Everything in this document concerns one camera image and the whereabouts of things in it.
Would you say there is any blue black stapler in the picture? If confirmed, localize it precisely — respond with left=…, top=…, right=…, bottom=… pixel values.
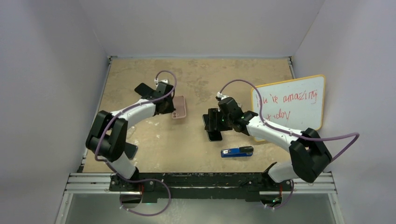
left=220, top=146, right=254, bottom=158

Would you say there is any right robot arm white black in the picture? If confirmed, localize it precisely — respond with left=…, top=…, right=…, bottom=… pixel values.
left=203, top=97, right=332, bottom=190

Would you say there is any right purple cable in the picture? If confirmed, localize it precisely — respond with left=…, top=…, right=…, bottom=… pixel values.
left=216, top=79, right=360, bottom=211

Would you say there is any pink phone case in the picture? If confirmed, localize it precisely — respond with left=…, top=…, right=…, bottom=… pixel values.
left=171, top=95, right=186, bottom=119

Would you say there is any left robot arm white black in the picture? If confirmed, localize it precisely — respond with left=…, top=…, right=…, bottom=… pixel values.
left=85, top=81, right=175, bottom=191

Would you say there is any yellow-framed whiteboard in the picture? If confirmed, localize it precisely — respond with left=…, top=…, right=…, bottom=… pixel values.
left=256, top=75, right=325, bottom=130

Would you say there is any blue-edged phone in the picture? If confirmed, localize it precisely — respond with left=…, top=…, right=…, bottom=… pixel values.
left=124, top=143, right=138, bottom=160

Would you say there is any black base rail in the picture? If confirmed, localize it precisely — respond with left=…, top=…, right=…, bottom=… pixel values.
left=109, top=172, right=291, bottom=203

